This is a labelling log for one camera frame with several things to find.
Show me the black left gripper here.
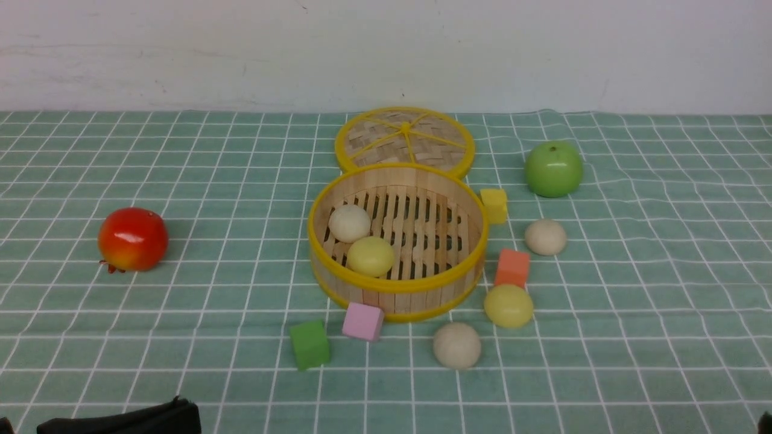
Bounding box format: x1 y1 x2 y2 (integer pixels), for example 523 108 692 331
37 396 202 433

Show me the yellow bun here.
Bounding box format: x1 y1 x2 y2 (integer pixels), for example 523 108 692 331
347 236 395 278
483 284 534 328

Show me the cream bun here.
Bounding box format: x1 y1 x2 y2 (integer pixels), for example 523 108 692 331
328 205 372 244
524 219 568 256
432 322 482 370

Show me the cream bun front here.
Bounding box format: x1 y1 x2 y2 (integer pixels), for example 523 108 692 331
432 322 482 370

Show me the bamboo steamer tray yellow rim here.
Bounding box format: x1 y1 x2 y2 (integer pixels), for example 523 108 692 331
307 163 490 323

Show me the woven bamboo steamer lid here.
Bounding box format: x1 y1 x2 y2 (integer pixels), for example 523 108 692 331
334 106 475 178

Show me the green cube block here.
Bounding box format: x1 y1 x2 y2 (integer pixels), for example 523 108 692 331
289 319 331 371

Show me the pink cube block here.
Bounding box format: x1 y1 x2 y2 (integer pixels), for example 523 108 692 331
342 302 384 342

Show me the green checkered tablecloth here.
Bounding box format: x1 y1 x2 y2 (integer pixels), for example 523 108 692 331
1 111 771 433

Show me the orange cube block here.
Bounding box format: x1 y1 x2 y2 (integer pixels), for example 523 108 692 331
494 249 531 289

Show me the yellow cube block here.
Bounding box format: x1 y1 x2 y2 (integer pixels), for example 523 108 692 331
479 189 509 224

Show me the green apple toy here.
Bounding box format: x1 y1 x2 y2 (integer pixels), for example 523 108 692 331
524 140 584 198

